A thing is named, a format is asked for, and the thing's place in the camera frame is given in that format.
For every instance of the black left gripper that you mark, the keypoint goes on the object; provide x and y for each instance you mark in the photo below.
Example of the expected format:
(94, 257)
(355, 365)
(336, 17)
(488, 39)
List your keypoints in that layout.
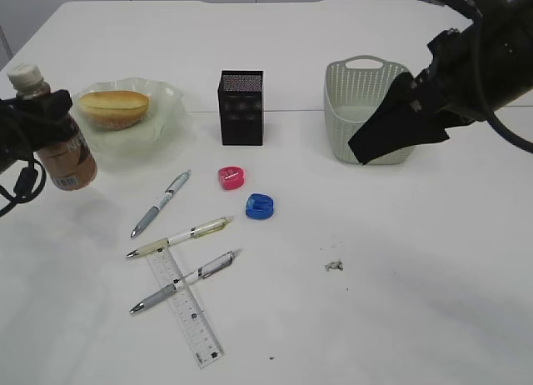
(31, 124)

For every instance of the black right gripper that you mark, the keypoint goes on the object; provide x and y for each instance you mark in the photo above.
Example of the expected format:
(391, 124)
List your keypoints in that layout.
(446, 93)

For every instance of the brown Nescafe coffee bottle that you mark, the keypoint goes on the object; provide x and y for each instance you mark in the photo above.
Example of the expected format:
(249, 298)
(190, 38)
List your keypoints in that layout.
(69, 164)

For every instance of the golden bread roll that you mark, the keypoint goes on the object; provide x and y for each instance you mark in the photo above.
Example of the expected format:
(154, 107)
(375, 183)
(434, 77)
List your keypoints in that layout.
(114, 110)

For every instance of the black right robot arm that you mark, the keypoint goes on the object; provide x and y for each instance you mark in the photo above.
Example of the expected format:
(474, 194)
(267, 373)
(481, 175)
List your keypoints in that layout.
(494, 13)

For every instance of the pale green plastic basket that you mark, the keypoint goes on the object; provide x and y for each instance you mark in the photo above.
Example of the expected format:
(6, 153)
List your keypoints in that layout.
(353, 89)

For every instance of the frosted green glass plate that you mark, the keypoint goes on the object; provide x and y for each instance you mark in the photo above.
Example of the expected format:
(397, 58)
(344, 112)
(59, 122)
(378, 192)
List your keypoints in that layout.
(158, 127)

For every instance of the grey grip white pen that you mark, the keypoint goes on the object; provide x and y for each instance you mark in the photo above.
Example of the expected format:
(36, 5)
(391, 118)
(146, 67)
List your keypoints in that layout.
(159, 204)

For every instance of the black mesh pen holder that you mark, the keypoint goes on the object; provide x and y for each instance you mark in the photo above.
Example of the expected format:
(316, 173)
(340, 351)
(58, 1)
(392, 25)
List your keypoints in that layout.
(240, 101)

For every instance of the blue pencil sharpener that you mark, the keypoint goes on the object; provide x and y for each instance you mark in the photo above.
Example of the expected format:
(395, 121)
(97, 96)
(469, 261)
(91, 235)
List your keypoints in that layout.
(259, 206)

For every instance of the cream grip white pen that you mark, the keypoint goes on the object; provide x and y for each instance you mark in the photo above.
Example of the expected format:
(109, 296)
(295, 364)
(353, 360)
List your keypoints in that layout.
(192, 233)

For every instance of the pink pencil sharpener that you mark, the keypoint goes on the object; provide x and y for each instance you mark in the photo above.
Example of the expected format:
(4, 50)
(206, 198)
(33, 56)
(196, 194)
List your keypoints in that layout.
(231, 177)

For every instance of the lilac grip white pen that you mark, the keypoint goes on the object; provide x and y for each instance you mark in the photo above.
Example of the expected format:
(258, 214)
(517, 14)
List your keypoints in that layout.
(177, 284)

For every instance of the tiny grey paper scrap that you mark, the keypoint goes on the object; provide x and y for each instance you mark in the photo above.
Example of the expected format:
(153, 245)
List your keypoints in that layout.
(334, 266)

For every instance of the clear plastic ruler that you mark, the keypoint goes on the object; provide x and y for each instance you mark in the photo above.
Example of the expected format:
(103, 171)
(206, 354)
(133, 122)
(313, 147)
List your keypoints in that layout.
(192, 320)

